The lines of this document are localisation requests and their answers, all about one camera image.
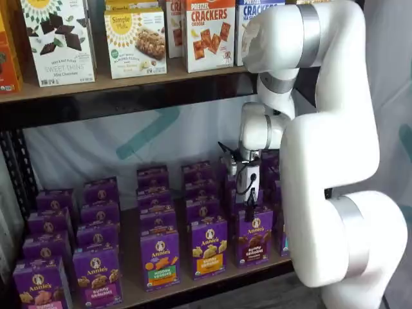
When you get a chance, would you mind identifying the orange pretzel crackers box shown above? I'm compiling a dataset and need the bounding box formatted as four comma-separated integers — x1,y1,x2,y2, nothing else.
165,0,187,59
183,0,237,74

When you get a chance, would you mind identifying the black metal shelf rack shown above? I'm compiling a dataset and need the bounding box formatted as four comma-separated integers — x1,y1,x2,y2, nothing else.
0,64,323,309

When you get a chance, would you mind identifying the white backdrop cloth teal print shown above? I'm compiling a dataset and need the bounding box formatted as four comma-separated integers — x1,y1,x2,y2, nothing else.
22,95,258,207

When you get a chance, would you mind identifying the purple box magenta patch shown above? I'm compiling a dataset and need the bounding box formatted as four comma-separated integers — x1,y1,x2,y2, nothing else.
72,246,125,306

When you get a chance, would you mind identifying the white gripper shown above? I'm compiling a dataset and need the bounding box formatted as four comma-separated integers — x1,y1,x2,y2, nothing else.
238,160,261,223

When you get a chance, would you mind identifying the purple box green patch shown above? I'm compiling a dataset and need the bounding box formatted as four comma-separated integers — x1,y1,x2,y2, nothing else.
140,229,181,292

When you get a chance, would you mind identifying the purple box orange patch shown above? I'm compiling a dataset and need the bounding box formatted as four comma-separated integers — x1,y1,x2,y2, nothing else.
189,218,229,281

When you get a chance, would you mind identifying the blue pretzel crackers box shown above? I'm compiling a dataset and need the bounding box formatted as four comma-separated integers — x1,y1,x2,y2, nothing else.
234,0,286,67

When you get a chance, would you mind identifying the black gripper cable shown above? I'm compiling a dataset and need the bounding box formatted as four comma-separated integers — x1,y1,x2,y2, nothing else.
236,160,259,196

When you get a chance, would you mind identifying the purple box brown patch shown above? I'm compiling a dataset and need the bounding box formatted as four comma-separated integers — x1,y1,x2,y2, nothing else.
236,207,273,268

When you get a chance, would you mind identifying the purple box pink patch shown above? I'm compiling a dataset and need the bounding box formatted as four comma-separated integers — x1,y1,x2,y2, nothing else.
12,256,73,309

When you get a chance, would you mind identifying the orange yellow snack box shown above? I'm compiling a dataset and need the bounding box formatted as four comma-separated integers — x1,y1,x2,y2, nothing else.
0,0,24,95

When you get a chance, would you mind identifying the white Sweet Thins box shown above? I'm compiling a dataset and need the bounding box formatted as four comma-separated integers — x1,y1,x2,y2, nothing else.
20,0,97,88

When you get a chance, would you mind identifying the wooden shelf board with cracker boxes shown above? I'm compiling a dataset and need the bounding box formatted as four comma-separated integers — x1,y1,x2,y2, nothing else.
0,56,258,104

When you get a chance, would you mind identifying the purple Annie's box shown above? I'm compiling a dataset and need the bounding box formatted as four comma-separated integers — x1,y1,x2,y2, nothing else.
27,208,73,236
35,189,77,215
76,223,120,252
272,180,285,226
140,209,178,234
185,198,225,223
260,150,281,184
136,186,174,212
183,179,221,202
22,230,74,262
83,176,120,205
80,201,122,228
180,160,217,183
136,165,170,191

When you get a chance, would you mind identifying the yellow white Simple Mills box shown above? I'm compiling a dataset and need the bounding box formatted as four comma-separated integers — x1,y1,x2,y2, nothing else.
104,0,160,13
104,6,168,80

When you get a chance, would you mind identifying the wooden shelf board with purple boxes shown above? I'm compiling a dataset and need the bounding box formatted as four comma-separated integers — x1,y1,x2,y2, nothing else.
69,205,292,309

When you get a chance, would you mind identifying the pale grey hanging curtain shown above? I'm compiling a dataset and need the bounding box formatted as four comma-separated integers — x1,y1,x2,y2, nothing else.
362,0,412,309

